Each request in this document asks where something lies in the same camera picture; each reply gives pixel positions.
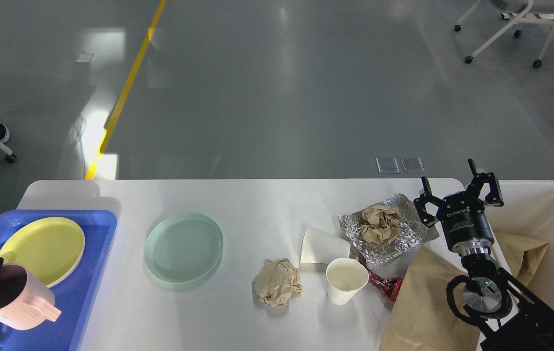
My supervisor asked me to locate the red snack wrapper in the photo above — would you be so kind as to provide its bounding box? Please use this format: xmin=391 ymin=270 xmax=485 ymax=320
xmin=357 ymin=254 xmax=404 ymax=302

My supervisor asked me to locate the yellow plate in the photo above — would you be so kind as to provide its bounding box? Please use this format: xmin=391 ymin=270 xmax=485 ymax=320
xmin=0 ymin=217 xmax=86 ymax=288

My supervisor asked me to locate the pink mug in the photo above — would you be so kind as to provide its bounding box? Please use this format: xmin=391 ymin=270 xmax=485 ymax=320
xmin=0 ymin=264 xmax=61 ymax=331

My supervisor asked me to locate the brown paper bag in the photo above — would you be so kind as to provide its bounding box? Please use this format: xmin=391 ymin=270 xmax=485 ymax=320
xmin=379 ymin=247 xmax=480 ymax=351

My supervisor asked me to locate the crumpled brown paper ball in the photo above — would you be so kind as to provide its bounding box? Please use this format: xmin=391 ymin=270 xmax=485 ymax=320
xmin=252 ymin=258 xmax=302 ymax=307

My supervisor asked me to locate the aluminium foil sheet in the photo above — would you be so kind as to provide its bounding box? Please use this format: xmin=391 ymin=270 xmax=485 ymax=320
xmin=338 ymin=194 xmax=439 ymax=271

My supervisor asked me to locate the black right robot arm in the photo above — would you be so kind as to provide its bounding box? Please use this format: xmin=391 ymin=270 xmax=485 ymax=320
xmin=413 ymin=158 xmax=554 ymax=351

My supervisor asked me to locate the brown paper in bin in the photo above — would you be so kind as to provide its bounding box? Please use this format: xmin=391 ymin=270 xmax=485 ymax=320
xmin=495 ymin=232 xmax=549 ymax=286

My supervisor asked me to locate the light green plate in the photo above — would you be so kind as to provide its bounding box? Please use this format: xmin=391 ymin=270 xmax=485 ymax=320
xmin=144 ymin=213 xmax=224 ymax=284

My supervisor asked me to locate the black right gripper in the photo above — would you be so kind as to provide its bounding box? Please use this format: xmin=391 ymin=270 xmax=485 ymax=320
xmin=413 ymin=158 xmax=505 ymax=255

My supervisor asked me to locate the flattened white paper cup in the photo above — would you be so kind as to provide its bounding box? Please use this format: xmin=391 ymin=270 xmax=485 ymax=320
xmin=299 ymin=225 xmax=350 ymax=264

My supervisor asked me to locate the white paper cup upright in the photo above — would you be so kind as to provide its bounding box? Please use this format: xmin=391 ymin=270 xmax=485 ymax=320
xmin=326 ymin=257 xmax=369 ymax=305

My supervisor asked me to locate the crumpled paper on foil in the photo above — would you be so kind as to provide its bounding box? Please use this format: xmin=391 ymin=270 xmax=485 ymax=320
xmin=360 ymin=205 xmax=403 ymax=245

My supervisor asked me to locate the floor socket cover left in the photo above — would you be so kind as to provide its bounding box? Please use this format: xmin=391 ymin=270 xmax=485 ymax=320
xmin=376 ymin=157 xmax=400 ymax=174

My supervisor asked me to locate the black white sneaker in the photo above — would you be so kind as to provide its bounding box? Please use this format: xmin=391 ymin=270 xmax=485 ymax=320
xmin=0 ymin=122 xmax=10 ymax=144

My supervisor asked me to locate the floor socket cover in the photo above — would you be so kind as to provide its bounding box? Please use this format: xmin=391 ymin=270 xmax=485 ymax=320
xmin=376 ymin=157 xmax=400 ymax=174
xmin=400 ymin=157 xmax=426 ymax=174

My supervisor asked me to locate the floor socket cover right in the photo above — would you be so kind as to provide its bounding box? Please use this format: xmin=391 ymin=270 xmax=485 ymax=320
xmin=400 ymin=157 xmax=426 ymax=174

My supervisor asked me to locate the blue plastic tray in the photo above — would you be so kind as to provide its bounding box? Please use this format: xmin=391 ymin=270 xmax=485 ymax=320
xmin=0 ymin=210 xmax=117 ymax=351

